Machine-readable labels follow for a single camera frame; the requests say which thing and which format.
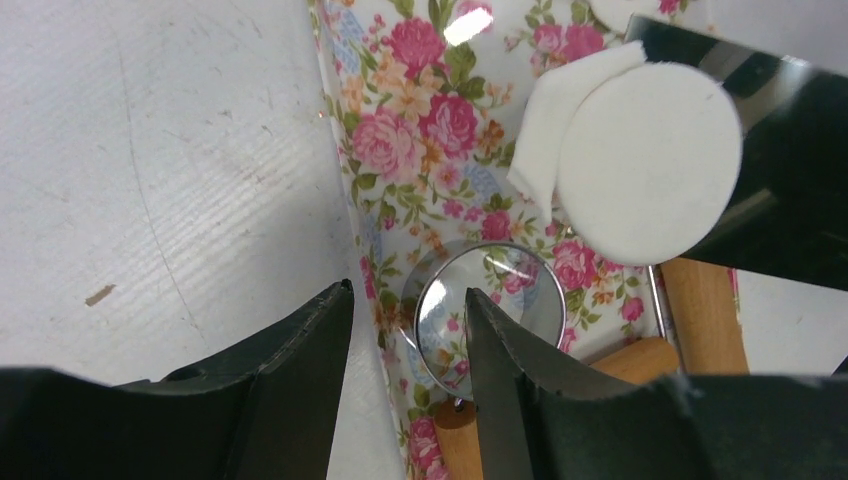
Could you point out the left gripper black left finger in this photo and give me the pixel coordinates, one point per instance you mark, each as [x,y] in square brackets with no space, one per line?
[263,408]

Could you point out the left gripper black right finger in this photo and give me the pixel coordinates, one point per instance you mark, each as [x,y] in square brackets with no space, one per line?
[542,414]

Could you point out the leftover dough scrap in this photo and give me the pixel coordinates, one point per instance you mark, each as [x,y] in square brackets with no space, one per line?
[550,109]

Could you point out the white dough piece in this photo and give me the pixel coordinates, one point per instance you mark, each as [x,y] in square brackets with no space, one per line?
[649,162]

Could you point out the metal spatula wooden handle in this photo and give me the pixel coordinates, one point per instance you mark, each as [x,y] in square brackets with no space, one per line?
[787,216]

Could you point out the floral pattern tray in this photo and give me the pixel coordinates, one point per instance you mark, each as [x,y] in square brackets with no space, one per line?
[425,100]

